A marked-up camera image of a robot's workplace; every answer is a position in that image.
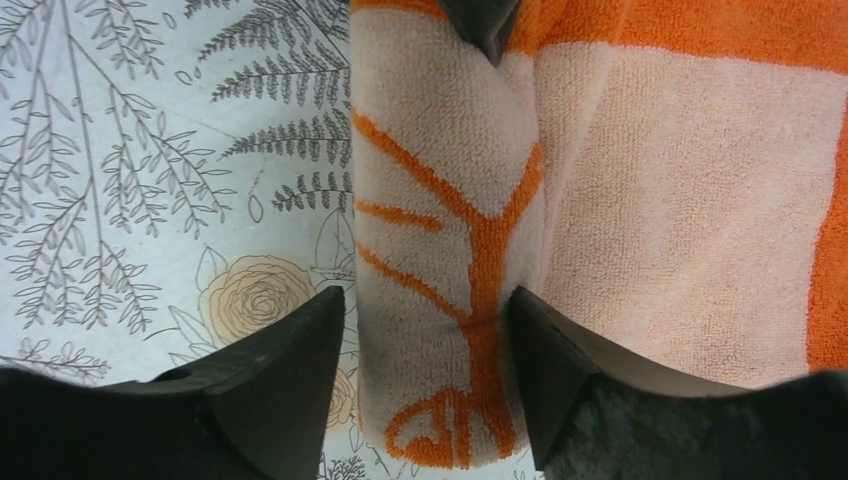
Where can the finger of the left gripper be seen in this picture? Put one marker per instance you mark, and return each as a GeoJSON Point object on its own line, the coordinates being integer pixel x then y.
{"type": "Point", "coordinates": [485, 24]}

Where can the floral table mat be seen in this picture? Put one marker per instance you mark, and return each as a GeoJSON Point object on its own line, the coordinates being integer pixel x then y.
{"type": "Point", "coordinates": [91, 174]}

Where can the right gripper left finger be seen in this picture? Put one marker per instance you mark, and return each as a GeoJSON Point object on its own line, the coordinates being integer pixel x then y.
{"type": "Point", "coordinates": [256, 409]}

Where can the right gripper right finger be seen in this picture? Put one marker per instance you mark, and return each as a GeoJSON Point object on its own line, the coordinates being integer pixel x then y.
{"type": "Point", "coordinates": [597, 410]}

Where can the orange cartoon towel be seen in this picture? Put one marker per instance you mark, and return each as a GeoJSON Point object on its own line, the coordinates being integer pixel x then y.
{"type": "Point", "coordinates": [670, 174]}

